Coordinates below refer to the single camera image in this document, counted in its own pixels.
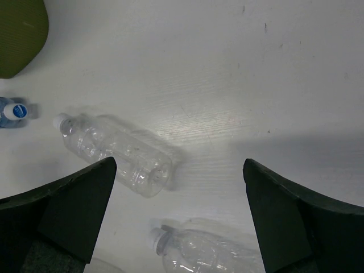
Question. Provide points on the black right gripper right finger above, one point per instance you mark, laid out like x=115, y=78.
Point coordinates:
x=300, y=230

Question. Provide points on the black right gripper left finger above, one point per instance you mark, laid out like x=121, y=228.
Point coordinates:
x=54, y=228

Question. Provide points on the clear plastic bottle white cap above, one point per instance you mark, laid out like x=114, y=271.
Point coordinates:
x=142, y=168

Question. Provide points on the blue label water bottle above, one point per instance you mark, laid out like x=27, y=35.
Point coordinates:
x=13, y=114

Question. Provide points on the olive green mesh bin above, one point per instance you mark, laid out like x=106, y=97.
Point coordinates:
x=24, y=31

